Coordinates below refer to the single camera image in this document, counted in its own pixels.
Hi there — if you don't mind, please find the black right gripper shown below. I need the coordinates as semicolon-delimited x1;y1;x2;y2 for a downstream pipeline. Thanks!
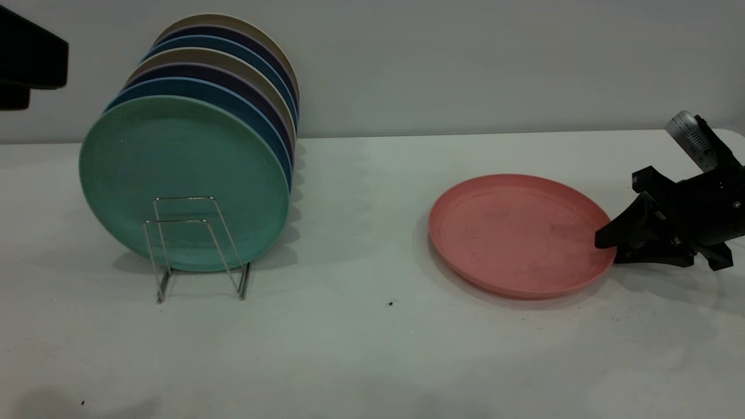
595;166;745;271

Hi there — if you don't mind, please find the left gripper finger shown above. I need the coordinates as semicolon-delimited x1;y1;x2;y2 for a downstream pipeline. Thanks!
0;84;31;111
0;6;69;90

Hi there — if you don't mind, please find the pink plate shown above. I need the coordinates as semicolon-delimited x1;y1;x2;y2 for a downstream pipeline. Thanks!
429;173;616;300

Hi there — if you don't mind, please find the blue plate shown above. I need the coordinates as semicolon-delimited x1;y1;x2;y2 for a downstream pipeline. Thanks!
143;36;299;126
105;77;293;193

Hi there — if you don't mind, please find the dark purple plate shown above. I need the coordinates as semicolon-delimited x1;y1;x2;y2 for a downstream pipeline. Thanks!
154;25;300;111
123;63;296;169

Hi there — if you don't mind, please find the beige plate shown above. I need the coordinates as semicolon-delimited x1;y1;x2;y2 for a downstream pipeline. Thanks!
127;48;297;146
152;14;301;100

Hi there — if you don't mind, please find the green plate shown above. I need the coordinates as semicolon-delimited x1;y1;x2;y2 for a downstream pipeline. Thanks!
79;96;290;273

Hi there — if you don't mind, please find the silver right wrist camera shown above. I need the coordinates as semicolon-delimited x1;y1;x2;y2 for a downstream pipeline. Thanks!
665;111;719;172

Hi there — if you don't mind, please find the metal wire plate rack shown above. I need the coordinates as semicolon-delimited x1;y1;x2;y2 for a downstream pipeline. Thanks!
144;197;252;304

